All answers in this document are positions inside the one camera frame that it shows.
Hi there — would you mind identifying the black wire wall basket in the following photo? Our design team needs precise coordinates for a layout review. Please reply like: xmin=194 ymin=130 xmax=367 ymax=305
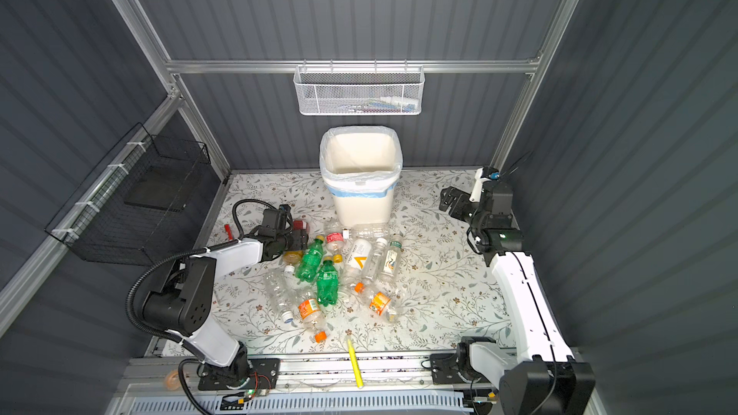
xmin=45 ymin=130 xmax=211 ymax=266

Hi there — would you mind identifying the red white marker pen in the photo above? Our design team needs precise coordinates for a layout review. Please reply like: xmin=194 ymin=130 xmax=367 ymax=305
xmin=224 ymin=224 xmax=234 ymax=241

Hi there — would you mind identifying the clear bottle red label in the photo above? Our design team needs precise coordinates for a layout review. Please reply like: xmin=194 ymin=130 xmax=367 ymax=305
xmin=325 ymin=218 xmax=345 ymax=256

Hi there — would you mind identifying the clear crushed bottle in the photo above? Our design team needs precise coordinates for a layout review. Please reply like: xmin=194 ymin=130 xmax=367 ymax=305
xmin=264 ymin=269 xmax=295 ymax=326

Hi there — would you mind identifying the white ribbed trash bin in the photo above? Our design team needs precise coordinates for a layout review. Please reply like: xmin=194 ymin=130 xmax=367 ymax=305
xmin=319 ymin=126 xmax=404 ymax=228

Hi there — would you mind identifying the clear unlabelled bottle white cap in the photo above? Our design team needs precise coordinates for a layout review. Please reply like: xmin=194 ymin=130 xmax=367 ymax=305
xmin=342 ymin=223 xmax=389 ymax=240

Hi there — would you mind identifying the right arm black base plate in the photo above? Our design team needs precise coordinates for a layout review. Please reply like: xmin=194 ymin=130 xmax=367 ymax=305
xmin=429 ymin=353 xmax=490 ymax=385

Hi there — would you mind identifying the white perforated cable tray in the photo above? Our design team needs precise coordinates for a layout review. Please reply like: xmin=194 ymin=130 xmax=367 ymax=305
xmin=129 ymin=388 xmax=480 ymax=415

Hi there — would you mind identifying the white wire wall basket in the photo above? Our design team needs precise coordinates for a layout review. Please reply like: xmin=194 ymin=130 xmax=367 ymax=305
xmin=293 ymin=67 xmax=426 ymax=116

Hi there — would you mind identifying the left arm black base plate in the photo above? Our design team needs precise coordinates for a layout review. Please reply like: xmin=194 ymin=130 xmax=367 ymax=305
xmin=197 ymin=359 xmax=282 ymax=391

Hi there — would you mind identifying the black corrugated cable hose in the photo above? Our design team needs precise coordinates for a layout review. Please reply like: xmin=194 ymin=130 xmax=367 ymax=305
xmin=125 ymin=198 xmax=278 ymax=415

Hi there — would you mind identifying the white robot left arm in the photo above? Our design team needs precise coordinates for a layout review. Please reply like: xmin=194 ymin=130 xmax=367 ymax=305
xmin=126 ymin=199 xmax=309 ymax=368

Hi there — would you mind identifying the clear bottle green label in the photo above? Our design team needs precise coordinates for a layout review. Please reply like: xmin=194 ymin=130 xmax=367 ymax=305
xmin=380 ymin=238 xmax=403 ymax=279

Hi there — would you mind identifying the green plastic bottle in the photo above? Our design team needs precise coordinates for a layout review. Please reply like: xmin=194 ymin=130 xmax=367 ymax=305
xmin=316 ymin=257 xmax=340 ymax=307
xmin=295 ymin=234 xmax=326 ymax=282

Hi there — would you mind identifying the yellow highlighter pen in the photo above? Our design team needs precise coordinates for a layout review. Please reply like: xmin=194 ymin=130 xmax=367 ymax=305
xmin=347 ymin=337 xmax=364 ymax=389

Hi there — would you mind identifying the tape roll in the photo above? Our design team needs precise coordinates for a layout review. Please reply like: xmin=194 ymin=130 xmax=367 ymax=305
xmin=163 ymin=370 xmax=182 ymax=391

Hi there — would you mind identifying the white bottle orange logo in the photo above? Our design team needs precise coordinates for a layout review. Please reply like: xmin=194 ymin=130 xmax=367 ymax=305
xmin=342 ymin=237 xmax=372 ymax=286

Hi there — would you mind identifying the clear bottle orange label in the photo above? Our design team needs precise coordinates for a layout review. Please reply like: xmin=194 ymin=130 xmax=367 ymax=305
xmin=295 ymin=287 xmax=328 ymax=343

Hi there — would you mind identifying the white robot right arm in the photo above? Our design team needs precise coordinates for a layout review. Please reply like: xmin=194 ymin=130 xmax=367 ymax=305
xmin=439 ymin=177 xmax=596 ymax=414

